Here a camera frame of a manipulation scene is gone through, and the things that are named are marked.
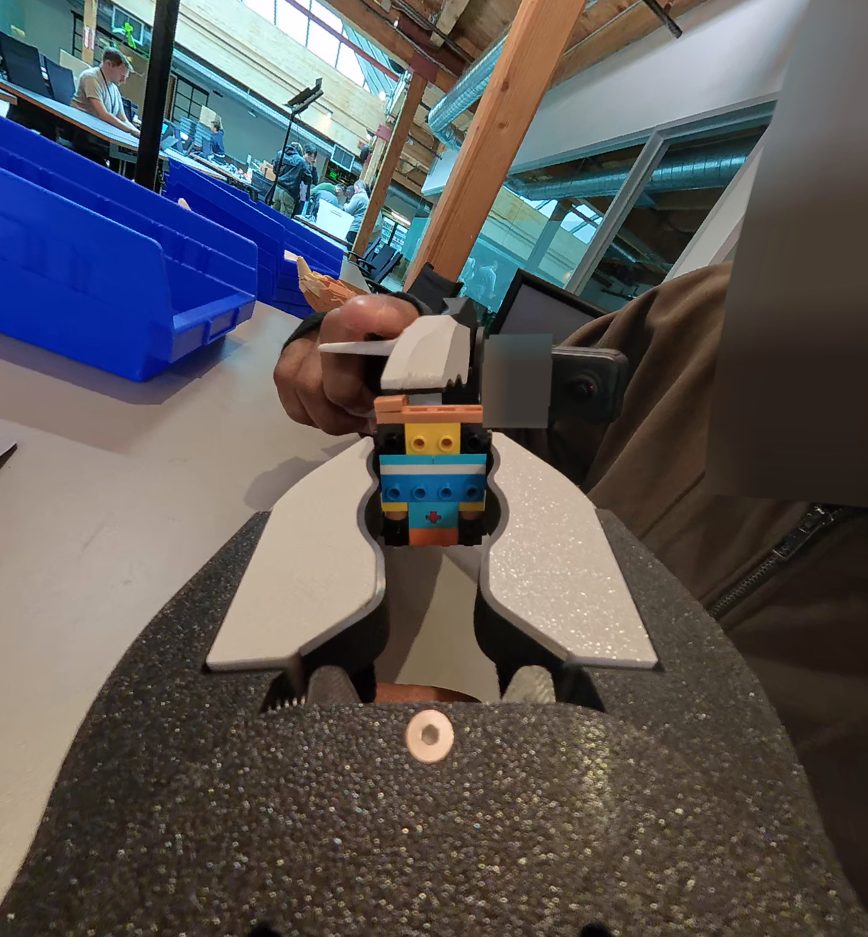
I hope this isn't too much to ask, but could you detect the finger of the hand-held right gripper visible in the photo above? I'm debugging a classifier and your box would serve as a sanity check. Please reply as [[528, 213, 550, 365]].
[[379, 313, 473, 392]]

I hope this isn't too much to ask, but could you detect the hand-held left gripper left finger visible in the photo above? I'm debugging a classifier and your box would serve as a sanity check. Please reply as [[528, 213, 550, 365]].
[[205, 438, 389, 704]]

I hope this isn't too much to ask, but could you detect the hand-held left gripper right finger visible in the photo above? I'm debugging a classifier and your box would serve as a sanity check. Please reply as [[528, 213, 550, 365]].
[[478, 432, 660, 704]]

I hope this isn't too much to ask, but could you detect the multicolour toy brick model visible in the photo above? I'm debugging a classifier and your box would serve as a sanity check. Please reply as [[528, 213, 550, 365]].
[[374, 399, 492, 549]]

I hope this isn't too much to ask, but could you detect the person's right forearm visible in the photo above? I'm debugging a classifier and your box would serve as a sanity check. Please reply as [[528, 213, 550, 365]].
[[544, 262, 735, 513]]

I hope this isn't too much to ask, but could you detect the wooden background desk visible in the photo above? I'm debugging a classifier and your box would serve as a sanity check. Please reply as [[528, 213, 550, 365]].
[[0, 73, 142, 169]]

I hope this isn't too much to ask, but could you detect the person's right hand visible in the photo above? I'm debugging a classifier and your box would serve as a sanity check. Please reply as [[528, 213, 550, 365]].
[[273, 291, 424, 434]]

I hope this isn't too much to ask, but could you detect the dark monitor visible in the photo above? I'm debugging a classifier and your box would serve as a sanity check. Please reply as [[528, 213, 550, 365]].
[[492, 269, 610, 345]]

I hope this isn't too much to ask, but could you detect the tan spiky brick assembly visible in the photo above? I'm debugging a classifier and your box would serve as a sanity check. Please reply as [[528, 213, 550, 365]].
[[296, 255, 367, 312]]

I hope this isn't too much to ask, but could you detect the person's brown jacket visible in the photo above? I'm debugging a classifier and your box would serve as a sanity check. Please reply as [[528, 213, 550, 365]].
[[587, 498, 868, 937]]

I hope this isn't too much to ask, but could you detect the black pole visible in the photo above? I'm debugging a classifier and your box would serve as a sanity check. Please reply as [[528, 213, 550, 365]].
[[135, 0, 182, 195]]

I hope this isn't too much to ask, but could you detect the wooden post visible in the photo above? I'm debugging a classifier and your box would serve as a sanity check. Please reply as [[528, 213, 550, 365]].
[[404, 0, 588, 294]]

